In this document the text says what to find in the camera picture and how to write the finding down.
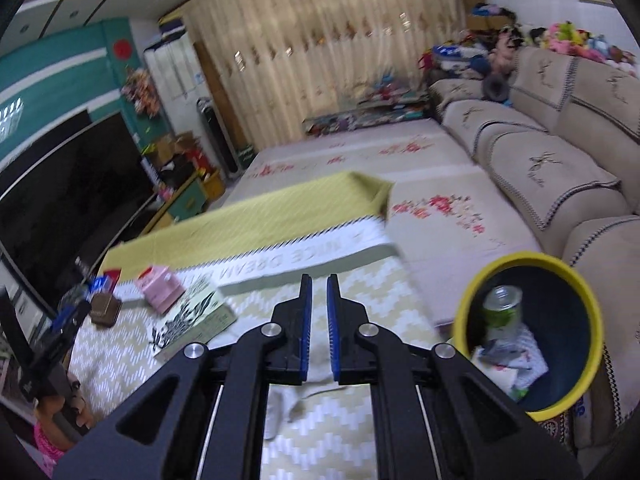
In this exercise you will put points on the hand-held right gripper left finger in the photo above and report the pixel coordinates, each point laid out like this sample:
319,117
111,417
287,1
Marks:
306,330

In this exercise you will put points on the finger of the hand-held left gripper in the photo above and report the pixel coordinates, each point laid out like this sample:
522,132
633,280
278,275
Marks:
70,317

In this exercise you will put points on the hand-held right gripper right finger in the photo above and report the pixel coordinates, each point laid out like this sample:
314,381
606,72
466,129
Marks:
333,330

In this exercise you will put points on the clear bottle green label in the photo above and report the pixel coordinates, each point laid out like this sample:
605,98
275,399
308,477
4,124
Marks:
502,315

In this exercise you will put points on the yellow rimmed dark bin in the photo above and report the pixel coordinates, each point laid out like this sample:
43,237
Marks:
560,310

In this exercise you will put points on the person's left forearm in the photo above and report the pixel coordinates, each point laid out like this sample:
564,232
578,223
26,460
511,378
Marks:
47,447

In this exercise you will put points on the person's left hand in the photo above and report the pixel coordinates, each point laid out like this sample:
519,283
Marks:
75,410

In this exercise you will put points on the small brown box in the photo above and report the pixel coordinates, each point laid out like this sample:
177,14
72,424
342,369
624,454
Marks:
105,310

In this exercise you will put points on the blue red small box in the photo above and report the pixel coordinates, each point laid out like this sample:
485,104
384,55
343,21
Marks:
105,282

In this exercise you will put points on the yellow zigzag tablecloth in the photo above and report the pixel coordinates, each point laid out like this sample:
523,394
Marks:
390,310

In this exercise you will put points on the pink box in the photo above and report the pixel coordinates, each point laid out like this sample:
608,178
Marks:
160,287

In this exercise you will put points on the printed flat carton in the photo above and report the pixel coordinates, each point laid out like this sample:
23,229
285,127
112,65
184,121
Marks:
195,320

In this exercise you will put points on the black television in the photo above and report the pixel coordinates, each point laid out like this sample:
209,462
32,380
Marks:
65,200

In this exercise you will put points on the green yellow storage crate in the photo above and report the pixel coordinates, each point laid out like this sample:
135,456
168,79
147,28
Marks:
187,200

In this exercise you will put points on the floral floor mat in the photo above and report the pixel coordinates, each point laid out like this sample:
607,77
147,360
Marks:
425,175

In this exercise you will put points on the cardboard boxes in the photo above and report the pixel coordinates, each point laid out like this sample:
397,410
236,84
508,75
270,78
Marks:
172,150

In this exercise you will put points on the black tower fan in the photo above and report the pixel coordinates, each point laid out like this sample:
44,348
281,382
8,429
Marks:
217,135

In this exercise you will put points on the colourful pile of books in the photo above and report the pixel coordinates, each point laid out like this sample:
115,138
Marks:
370,110

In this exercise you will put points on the artificial flowers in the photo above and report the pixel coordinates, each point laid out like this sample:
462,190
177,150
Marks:
142,92

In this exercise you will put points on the beige sofa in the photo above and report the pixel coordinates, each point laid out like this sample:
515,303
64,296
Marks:
550,185

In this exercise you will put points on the white cabinet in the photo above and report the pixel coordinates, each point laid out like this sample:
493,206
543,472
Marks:
170,70

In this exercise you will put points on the beige patterned curtain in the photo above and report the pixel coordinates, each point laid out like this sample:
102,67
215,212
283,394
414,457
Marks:
325,60

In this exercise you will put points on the pile of plush toys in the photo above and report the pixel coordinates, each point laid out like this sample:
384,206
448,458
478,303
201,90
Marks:
565,35

